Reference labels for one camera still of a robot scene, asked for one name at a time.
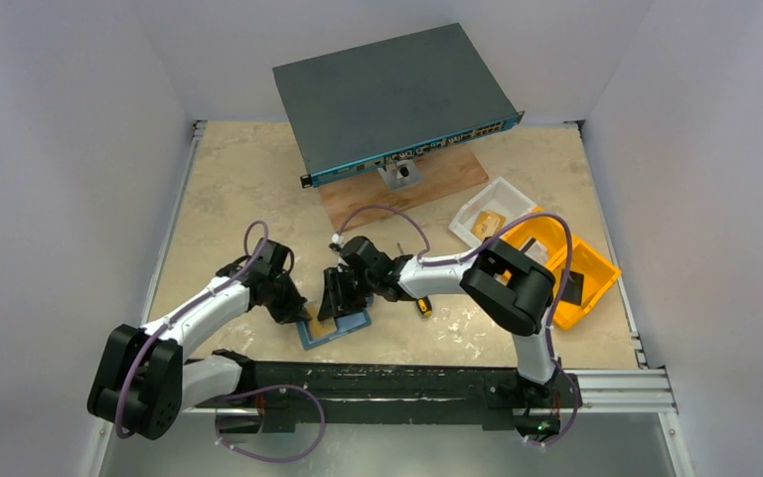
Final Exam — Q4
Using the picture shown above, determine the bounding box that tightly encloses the blue card holder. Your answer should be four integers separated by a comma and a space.
296, 310, 372, 351

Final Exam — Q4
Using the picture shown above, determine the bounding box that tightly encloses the gold credit card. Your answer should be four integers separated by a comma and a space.
307, 301, 338, 341
470, 210, 506, 241

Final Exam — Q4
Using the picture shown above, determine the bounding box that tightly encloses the white credit card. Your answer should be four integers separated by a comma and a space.
523, 238, 549, 264

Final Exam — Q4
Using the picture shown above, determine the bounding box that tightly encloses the black credit card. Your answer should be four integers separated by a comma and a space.
560, 270, 585, 306

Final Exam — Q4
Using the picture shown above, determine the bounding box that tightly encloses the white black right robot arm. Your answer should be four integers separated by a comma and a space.
317, 236, 557, 404

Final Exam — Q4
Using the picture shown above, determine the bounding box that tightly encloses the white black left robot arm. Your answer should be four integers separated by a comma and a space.
86, 239, 309, 440

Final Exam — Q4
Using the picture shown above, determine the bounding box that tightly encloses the brown wooden board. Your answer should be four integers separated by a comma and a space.
318, 144, 489, 230

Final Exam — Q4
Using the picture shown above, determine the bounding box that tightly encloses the clear plastic bin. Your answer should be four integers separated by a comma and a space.
448, 177, 536, 247

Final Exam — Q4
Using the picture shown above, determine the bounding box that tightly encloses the orange plastic divided bin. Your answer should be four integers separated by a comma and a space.
502, 218, 621, 331

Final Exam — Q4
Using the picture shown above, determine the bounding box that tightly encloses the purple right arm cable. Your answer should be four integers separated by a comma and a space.
330, 205, 575, 364

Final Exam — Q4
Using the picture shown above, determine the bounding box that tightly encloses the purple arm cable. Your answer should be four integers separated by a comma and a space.
112, 220, 271, 441
330, 205, 575, 364

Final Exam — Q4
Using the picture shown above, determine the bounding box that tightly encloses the yellow black handled screwdriver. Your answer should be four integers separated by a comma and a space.
396, 243, 434, 319

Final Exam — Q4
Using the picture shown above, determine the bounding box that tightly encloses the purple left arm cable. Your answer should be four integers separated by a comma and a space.
112, 220, 271, 441

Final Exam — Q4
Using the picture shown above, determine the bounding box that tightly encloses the small grey metal bracket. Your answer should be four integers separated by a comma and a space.
379, 159, 423, 191

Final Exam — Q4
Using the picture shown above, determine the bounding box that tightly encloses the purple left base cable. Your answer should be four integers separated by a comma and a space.
214, 384, 327, 465

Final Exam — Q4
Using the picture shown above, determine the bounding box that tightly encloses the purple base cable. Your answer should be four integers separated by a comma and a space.
214, 384, 327, 465
521, 375, 584, 449

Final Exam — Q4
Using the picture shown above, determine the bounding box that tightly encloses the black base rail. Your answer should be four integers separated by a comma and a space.
200, 360, 582, 439

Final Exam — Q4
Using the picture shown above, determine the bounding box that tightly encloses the grey network switch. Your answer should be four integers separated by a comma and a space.
272, 23, 524, 188

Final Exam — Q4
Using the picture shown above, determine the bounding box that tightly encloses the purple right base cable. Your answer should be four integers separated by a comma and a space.
521, 375, 584, 449

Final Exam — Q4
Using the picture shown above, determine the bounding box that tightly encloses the aluminium frame rail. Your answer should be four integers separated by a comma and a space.
574, 369, 677, 414

